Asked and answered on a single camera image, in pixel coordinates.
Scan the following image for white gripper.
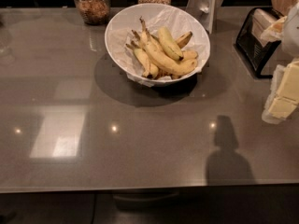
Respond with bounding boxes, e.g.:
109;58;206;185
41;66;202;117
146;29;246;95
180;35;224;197
262;3;299;124

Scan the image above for black wire basket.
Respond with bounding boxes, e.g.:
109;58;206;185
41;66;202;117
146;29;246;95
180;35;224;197
235;7;280;78

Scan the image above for glass jar with granola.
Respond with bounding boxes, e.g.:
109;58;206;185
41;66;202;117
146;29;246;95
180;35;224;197
74;0;110;25

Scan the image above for white bowl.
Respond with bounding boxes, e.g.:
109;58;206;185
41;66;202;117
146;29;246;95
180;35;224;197
104;2;211;88

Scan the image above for back right yellow banana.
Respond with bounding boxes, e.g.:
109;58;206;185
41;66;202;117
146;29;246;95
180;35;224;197
176;31;192;49

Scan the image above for bread packets in basket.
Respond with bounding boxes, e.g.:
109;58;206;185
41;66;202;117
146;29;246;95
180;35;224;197
251;0;299;47

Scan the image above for long front yellow banana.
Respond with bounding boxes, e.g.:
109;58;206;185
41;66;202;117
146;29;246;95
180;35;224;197
139;18;197;77

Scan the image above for top short yellow banana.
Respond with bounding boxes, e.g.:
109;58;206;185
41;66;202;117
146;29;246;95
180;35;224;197
158;26;183;61

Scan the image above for left yellow banana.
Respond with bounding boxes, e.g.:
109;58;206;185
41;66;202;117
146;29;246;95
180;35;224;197
126;44;159;78

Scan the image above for right small yellow banana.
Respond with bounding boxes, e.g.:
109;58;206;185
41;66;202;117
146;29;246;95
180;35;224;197
182;49;198;61

